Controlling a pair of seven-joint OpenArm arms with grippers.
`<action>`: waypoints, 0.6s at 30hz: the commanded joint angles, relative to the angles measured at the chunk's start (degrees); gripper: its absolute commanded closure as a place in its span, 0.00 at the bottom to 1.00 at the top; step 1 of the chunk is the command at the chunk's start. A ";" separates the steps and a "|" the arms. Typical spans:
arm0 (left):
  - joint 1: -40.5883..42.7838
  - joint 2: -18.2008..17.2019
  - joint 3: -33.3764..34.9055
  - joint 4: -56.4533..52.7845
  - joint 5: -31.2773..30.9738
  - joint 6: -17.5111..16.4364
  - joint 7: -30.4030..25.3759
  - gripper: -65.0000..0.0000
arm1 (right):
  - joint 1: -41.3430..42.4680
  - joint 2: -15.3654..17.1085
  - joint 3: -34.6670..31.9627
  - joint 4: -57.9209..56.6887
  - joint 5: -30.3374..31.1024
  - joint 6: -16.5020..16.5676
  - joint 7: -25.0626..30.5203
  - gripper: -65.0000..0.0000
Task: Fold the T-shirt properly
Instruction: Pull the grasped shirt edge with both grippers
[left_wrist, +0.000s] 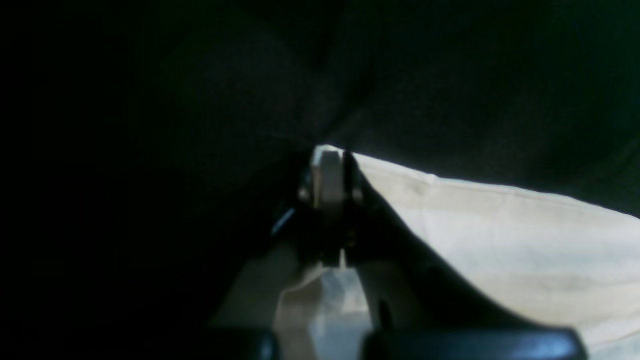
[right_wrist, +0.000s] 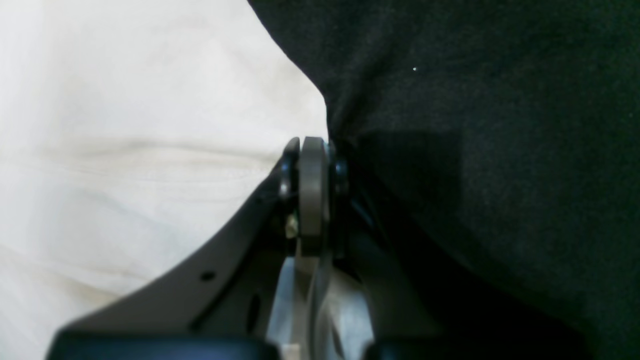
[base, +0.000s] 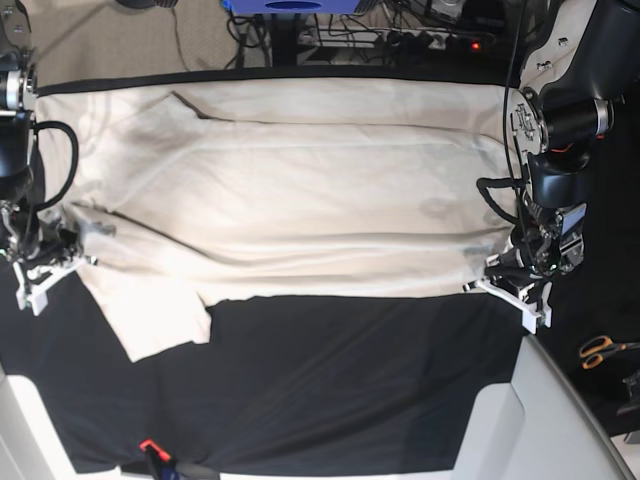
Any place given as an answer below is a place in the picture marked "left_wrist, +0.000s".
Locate black table cloth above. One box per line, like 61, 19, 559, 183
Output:
1, 0, 639, 360

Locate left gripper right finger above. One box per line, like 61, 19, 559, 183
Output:
343, 152, 531, 330

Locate white T-shirt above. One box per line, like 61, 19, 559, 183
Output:
272, 145, 640, 360

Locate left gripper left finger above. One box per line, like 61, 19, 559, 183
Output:
210, 155, 321, 330

